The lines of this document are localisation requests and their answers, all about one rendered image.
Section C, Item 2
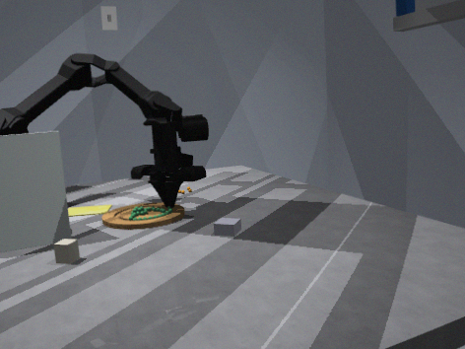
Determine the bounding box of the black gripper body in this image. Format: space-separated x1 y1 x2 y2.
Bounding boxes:
131 143 206 181

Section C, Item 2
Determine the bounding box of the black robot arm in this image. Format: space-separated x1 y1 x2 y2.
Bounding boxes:
0 53 209 145

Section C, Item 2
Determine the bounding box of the small beige cube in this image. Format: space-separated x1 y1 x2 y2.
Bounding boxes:
54 239 80 264

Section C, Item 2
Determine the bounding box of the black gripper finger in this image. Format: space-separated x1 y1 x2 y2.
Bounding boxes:
165 180 183 208
148 176 169 208

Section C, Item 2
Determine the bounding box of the round wooden bead board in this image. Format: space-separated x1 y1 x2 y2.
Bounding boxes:
102 203 184 229

